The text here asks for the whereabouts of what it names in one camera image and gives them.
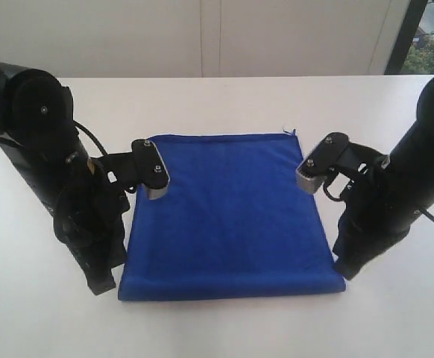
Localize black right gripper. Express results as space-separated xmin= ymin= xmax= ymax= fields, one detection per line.
xmin=333 ymin=78 xmax=434 ymax=280

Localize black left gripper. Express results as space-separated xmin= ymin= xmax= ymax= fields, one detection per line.
xmin=0 ymin=69 xmax=130 ymax=296

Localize blue microfiber towel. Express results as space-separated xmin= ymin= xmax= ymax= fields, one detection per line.
xmin=118 ymin=132 xmax=346 ymax=302

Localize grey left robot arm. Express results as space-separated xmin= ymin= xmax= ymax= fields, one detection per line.
xmin=0 ymin=63 xmax=130 ymax=295

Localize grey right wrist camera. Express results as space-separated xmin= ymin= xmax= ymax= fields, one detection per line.
xmin=295 ymin=132 xmax=350 ymax=195

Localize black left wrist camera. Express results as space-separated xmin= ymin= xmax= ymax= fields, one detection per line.
xmin=98 ymin=139 xmax=170 ymax=200

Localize black window frame post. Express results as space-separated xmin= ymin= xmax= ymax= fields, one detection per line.
xmin=384 ymin=0 xmax=428 ymax=75

